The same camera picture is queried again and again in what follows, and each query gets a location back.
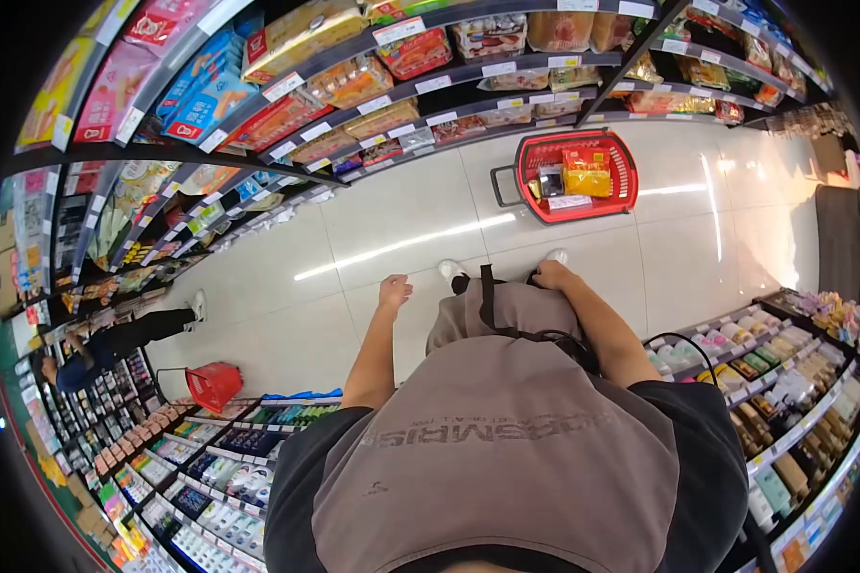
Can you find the person's right hand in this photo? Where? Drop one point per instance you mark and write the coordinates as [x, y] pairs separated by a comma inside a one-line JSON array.
[[557, 276]]

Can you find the person's left hand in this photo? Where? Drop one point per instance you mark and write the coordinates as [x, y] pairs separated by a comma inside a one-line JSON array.
[[393, 292]]

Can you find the person's right fingers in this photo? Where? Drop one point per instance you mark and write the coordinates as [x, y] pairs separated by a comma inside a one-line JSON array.
[[542, 273]]

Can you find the person's left fingers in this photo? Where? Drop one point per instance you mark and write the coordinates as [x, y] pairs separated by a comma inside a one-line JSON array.
[[403, 288]]

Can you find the person's legs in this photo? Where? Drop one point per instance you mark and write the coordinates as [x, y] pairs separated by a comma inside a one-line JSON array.
[[450, 270]]

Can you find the white flat packet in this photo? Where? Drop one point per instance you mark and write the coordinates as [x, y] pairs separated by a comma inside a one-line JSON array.
[[570, 203]]

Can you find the dark small packet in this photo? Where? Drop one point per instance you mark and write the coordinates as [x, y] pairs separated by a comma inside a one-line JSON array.
[[550, 180]]

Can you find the yellow snack packet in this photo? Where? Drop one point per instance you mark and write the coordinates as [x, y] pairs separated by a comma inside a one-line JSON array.
[[588, 183]]

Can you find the red orange snack packet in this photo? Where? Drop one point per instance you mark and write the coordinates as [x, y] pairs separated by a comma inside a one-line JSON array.
[[585, 158]]

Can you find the large red shopping basket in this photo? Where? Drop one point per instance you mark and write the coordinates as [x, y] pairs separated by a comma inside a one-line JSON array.
[[620, 172]]

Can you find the person's body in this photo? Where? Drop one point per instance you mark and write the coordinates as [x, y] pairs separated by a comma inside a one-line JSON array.
[[502, 458]]

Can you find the full shop shelf of snacks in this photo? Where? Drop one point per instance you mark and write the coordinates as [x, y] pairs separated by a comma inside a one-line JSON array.
[[294, 107]]

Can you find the small red shopping basket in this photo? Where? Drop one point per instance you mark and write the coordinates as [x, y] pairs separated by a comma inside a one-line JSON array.
[[215, 385]]

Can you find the full shop shelf of bags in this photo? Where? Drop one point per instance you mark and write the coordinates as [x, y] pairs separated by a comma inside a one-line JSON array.
[[717, 68]]

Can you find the full shop shelf of bottles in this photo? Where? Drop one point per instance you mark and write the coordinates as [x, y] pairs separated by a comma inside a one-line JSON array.
[[781, 401]]

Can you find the full shop shelf of toiletries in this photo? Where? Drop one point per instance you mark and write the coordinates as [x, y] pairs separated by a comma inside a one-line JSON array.
[[186, 480]]

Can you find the dark grey floor mat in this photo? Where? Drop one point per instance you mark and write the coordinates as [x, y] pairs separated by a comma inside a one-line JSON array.
[[840, 240]]

